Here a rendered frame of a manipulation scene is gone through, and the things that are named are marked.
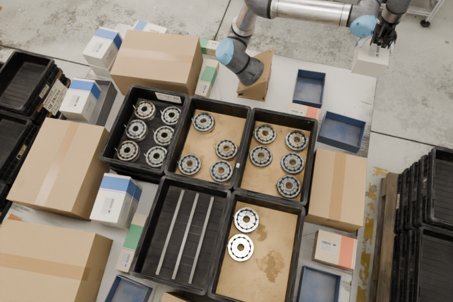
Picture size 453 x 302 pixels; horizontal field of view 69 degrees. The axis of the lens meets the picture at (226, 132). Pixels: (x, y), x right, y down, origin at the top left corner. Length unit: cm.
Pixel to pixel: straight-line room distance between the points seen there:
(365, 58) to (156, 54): 100
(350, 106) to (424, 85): 125
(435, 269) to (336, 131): 87
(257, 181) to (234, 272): 38
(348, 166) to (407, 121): 133
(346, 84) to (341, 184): 65
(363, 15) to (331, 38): 188
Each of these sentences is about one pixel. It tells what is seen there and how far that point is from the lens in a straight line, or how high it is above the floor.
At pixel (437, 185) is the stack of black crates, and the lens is 209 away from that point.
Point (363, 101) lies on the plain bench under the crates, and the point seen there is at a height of 70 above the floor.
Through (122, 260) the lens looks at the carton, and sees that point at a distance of 156.
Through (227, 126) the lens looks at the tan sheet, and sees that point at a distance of 157.
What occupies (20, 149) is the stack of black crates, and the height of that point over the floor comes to 42.
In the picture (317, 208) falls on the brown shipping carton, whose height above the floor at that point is 86.
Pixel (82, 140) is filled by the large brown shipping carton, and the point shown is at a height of 90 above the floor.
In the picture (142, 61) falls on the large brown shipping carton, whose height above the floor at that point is 90.
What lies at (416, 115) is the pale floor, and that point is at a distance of 285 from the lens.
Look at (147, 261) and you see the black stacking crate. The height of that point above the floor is 83.
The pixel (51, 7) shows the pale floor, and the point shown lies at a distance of 377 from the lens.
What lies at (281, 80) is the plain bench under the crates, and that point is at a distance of 187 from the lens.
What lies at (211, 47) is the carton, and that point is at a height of 76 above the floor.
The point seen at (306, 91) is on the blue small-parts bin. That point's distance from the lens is 184.
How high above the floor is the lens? 223
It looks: 64 degrees down
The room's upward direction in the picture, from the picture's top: 6 degrees counter-clockwise
